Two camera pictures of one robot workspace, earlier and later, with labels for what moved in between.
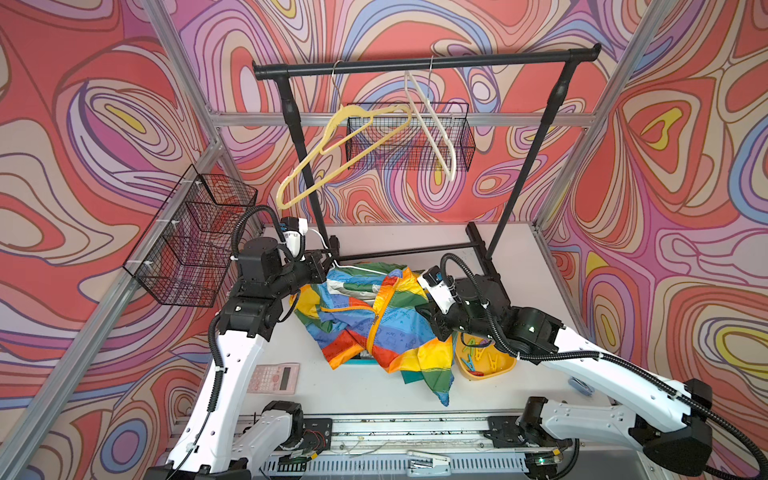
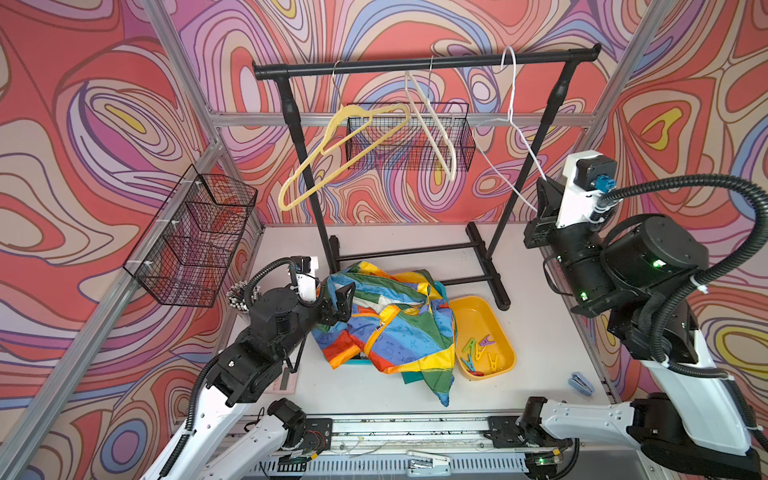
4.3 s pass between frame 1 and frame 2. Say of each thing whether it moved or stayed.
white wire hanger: moved
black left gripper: moved
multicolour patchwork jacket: stayed
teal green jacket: stayed
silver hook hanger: stayed
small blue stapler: stayed
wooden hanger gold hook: stayed
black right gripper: moved
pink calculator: stayed
